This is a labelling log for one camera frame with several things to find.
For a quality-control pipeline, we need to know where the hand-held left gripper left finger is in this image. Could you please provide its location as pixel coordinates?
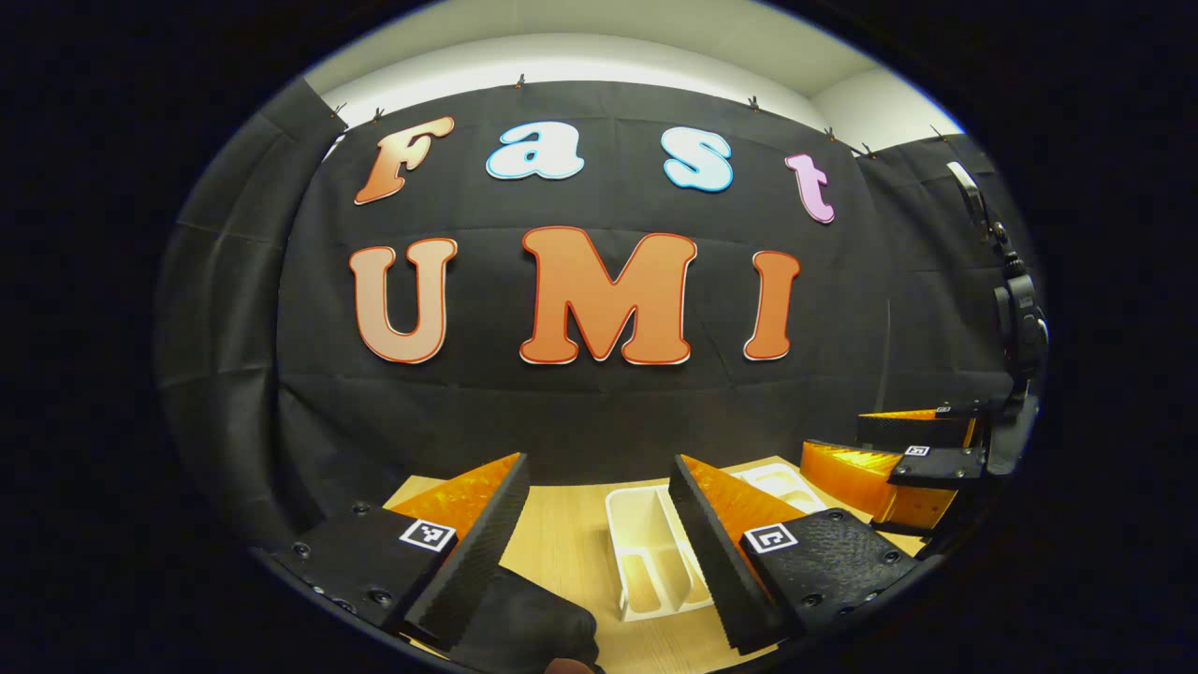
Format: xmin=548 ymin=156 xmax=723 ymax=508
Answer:
xmin=267 ymin=452 xmax=532 ymax=652

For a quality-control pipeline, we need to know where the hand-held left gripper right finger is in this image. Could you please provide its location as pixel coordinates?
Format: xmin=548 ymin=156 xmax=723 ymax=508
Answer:
xmin=668 ymin=454 xmax=923 ymax=656

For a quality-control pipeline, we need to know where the black schoolbag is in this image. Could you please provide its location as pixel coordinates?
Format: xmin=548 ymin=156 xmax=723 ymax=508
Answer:
xmin=449 ymin=566 xmax=602 ymax=673

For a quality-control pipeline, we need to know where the white bookshelf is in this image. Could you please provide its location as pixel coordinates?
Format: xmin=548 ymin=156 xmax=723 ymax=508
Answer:
xmin=604 ymin=461 xmax=829 ymax=623

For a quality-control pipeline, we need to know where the row of small cloth clips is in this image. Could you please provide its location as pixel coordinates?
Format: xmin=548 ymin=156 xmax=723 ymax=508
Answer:
xmin=329 ymin=73 xmax=946 ymax=160

